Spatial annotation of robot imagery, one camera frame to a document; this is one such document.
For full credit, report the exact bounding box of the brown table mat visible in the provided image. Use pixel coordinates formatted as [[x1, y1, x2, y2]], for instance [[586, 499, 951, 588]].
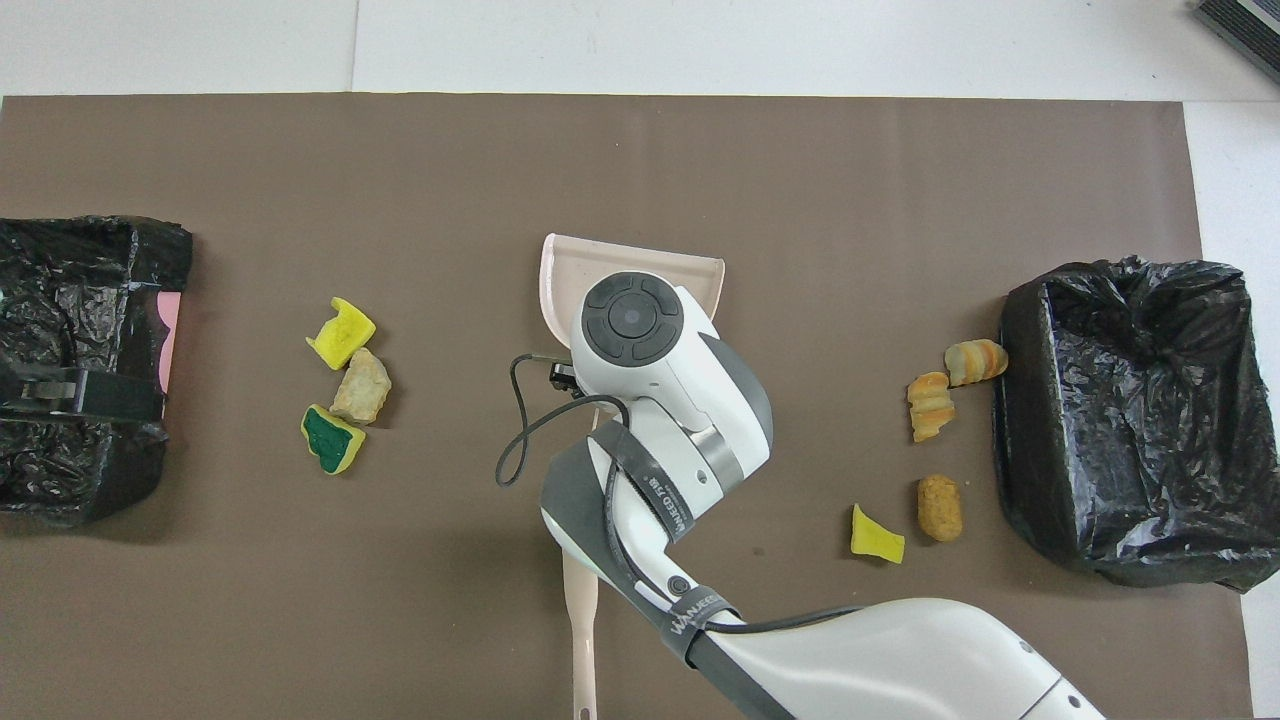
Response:
[[0, 94, 1253, 720]]

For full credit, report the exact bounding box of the beige hand brush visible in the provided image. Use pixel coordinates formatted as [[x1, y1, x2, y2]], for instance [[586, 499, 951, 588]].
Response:
[[563, 545, 599, 720]]

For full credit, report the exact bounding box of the green and yellow sponge piece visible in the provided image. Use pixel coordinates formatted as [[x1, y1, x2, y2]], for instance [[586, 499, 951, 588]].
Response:
[[301, 404, 367, 476]]

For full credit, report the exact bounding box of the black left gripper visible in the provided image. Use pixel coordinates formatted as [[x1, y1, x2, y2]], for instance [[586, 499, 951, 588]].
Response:
[[0, 368, 164, 418]]

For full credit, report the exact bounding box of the notched yellow sponge piece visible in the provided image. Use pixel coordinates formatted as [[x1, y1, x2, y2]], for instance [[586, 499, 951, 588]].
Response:
[[306, 297, 377, 371]]

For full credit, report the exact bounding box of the black bagged pink bin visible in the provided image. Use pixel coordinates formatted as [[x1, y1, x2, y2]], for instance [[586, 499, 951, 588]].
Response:
[[0, 215, 194, 528]]

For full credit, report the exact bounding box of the yellow sponge wedge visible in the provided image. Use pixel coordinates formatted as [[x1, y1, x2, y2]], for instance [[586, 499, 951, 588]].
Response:
[[851, 503, 906, 565]]

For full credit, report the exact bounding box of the grey ribbed device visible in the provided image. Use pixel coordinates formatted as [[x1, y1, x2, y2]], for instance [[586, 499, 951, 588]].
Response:
[[1195, 0, 1280, 86]]

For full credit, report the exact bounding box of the brown bread nugget toy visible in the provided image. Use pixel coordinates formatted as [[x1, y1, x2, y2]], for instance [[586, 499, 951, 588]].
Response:
[[917, 474, 964, 543]]

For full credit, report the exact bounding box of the striped beige croissant toy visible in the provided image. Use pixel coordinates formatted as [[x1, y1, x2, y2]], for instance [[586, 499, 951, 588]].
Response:
[[944, 339, 1009, 388]]

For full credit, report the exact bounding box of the orange croissant toy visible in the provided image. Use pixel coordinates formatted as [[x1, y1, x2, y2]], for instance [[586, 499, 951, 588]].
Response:
[[907, 372, 956, 443]]

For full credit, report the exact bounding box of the beige plastic dustpan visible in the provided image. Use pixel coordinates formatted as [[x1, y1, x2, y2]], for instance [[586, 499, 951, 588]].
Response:
[[539, 233, 726, 441]]

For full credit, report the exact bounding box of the beige foam chunk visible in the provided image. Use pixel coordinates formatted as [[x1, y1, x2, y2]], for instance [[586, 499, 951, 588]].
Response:
[[331, 348, 393, 426]]

